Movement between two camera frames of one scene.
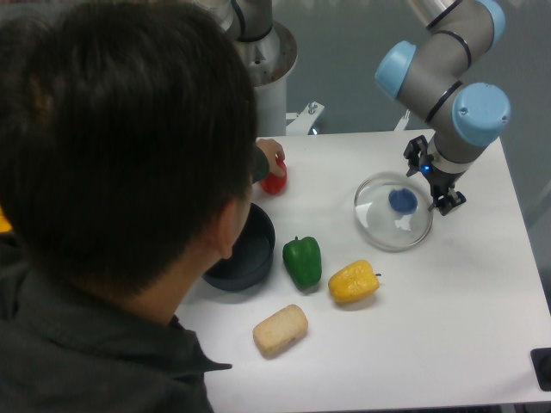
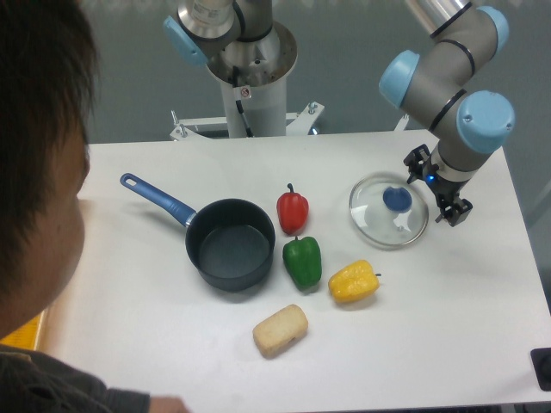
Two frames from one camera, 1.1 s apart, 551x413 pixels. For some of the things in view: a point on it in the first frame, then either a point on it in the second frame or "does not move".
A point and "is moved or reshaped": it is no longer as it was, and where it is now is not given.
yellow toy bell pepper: x=355 y=281 does not move
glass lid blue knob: x=393 y=212 is moved or reshaped
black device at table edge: x=541 y=361 does not move
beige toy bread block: x=275 y=333 does not move
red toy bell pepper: x=274 y=183 -> x=293 y=209
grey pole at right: x=537 y=201 does not move
